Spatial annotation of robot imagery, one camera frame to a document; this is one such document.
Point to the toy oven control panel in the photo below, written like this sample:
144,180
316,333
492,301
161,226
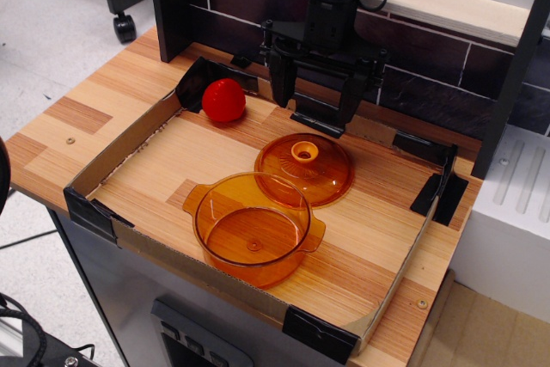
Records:
186,343

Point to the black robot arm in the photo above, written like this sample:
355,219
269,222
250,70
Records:
316,113

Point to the cardboard fence with black tape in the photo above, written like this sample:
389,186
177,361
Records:
361,299

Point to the dark right upright post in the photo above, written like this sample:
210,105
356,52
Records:
512,84

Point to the dark left upright post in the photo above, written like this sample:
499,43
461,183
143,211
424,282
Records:
174,30

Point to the red toy strawberry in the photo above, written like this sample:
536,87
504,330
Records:
224,100

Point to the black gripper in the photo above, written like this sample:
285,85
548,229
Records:
326,42

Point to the orange transparent pot lid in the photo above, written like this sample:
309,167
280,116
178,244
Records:
320,168

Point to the dark upright post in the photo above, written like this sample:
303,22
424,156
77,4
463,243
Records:
512,84
174,30

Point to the white toy sink unit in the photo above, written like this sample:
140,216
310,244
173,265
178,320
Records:
503,252

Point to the orange transparent plastic pot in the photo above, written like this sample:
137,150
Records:
255,226

